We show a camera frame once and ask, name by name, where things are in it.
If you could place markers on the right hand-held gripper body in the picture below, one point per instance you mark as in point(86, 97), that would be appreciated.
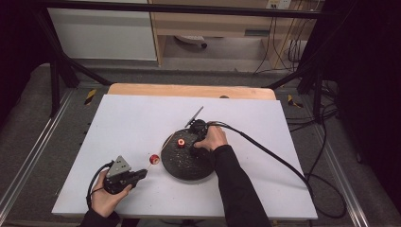
point(198, 127)

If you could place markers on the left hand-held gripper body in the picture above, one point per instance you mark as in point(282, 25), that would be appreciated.
point(118, 178)

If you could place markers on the red hawthorn piece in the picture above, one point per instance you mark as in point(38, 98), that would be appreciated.
point(181, 143)
point(154, 159)

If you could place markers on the thin wooden skewer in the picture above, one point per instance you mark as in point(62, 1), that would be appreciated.
point(168, 140)

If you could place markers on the black round plate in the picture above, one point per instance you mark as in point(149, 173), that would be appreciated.
point(179, 167)

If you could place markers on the person's right hand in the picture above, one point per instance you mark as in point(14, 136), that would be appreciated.
point(216, 138)

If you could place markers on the person's left hand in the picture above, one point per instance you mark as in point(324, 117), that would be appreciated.
point(105, 201)

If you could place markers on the wooden table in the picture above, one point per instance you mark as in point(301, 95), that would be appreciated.
point(189, 91)

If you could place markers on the yellow black tape strip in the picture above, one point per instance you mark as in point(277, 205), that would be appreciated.
point(293, 101)
point(90, 96)

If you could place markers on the white chair base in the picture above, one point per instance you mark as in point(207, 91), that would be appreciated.
point(190, 39)

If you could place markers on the light wooden desk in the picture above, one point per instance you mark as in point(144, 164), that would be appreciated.
point(220, 23)

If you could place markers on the black metal stand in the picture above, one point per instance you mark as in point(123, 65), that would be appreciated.
point(55, 82)
point(317, 94)

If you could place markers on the black metal crossbar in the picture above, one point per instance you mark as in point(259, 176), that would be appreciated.
point(189, 8)

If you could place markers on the white cabinet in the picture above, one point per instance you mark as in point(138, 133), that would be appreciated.
point(101, 31)

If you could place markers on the black curtain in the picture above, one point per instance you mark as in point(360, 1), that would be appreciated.
point(19, 47)
point(369, 78)

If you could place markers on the aluminium floor rail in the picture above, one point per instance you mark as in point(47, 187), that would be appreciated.
point(343, 179)
point(34, 148)

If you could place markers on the white wall socket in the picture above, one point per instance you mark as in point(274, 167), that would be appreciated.
point(279, 3)

